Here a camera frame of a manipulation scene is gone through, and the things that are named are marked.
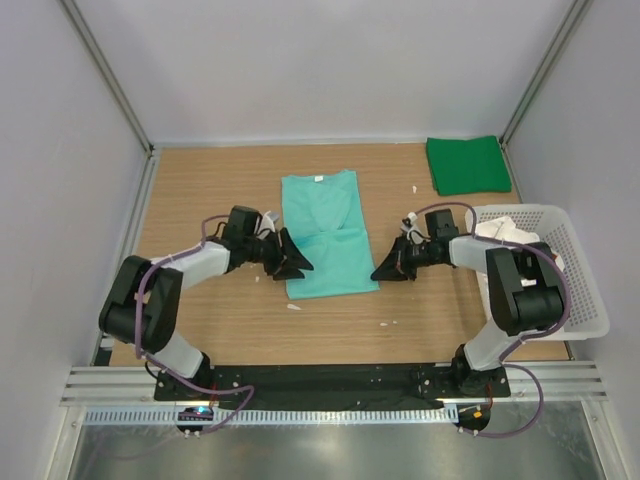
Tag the white slotted cable duct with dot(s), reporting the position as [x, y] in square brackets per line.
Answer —
[184, 416]

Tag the white t-shirt in basket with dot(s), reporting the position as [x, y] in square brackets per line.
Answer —
[501, 228]

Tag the folded green t-shirt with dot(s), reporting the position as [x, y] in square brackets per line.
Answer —
[470, 166]

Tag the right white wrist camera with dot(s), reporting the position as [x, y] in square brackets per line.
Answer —
[411, 229]

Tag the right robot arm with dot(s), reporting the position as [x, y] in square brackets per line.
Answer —
[528, 295]

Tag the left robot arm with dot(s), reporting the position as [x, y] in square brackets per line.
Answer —
[142, 305]

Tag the white plastic basket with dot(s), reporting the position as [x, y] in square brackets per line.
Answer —
[588, 317]

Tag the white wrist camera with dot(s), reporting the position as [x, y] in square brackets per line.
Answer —
[411, 229]
[267, 223]

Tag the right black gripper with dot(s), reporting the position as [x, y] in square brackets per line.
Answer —
[405, 256]

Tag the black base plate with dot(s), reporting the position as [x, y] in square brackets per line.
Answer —
[332, 388]

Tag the teal t-shirt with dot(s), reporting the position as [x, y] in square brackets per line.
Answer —
[323, 214]

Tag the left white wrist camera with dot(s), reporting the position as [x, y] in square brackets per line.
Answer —
[267, 223]

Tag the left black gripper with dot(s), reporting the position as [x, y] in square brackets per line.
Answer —
[275, 252]

